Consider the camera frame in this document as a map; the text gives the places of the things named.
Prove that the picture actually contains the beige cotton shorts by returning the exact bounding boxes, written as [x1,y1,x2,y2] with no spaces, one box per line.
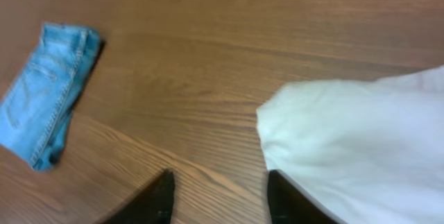
[257,67,443,223]

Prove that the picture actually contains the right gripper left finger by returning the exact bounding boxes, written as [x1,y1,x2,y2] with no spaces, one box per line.
[102,170,175,224]

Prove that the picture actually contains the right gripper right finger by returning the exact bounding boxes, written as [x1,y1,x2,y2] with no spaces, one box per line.
[267,170,341,224]

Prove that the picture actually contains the folded blue denim jeans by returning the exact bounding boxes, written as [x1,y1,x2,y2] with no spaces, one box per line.
[1,24,102,171]

